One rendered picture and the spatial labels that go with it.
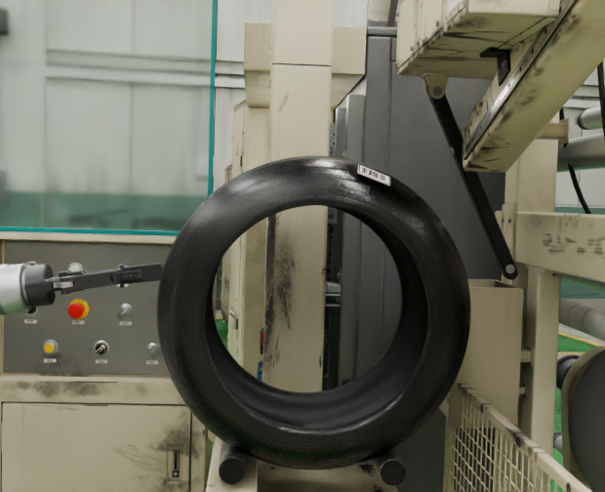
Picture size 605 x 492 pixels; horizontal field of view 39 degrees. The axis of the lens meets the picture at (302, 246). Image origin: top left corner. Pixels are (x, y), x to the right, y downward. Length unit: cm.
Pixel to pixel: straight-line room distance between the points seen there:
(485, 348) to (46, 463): 114
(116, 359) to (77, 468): 29
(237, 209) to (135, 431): 95
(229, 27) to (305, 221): 901
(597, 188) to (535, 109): 1082
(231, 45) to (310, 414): 917
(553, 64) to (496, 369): 73
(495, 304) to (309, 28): 70
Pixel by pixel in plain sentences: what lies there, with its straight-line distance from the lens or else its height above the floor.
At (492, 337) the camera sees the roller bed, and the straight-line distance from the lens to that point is 183.
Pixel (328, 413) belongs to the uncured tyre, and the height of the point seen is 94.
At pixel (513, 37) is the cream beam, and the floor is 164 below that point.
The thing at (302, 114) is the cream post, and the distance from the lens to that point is 182.
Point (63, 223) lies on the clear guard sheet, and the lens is 222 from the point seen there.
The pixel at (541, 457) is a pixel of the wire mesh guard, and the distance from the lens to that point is 134.
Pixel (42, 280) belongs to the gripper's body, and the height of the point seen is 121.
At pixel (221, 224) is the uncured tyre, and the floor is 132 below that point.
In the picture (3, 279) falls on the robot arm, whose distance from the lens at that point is 157.
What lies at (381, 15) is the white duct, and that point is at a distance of 244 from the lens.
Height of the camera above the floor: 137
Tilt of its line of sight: 3 degrees down
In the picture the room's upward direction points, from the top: 2 degrees clockwise
